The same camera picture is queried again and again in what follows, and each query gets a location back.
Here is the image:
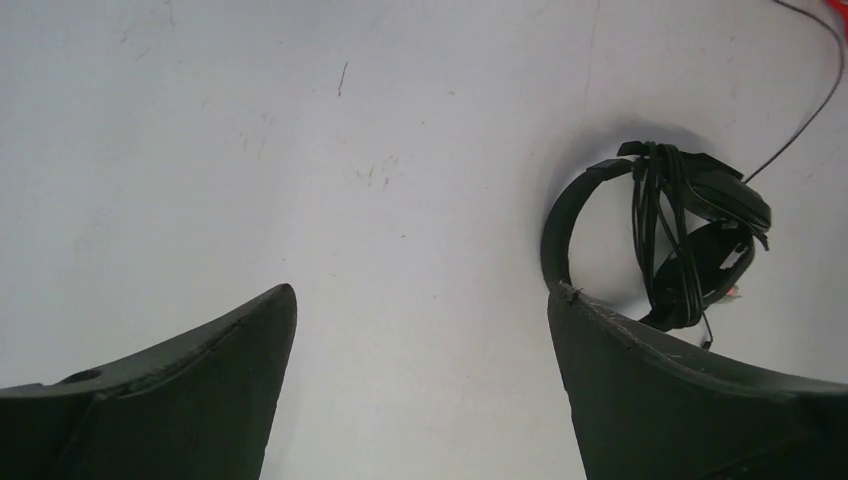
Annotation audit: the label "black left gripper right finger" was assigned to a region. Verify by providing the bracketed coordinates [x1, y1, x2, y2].
[547, 284, 847, 479]

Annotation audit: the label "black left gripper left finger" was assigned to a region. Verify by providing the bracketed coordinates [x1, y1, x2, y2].
[1, 284, 297, 479]

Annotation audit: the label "black wrapped headphones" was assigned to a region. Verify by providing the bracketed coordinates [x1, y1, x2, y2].
[540, 141, 772, 332]

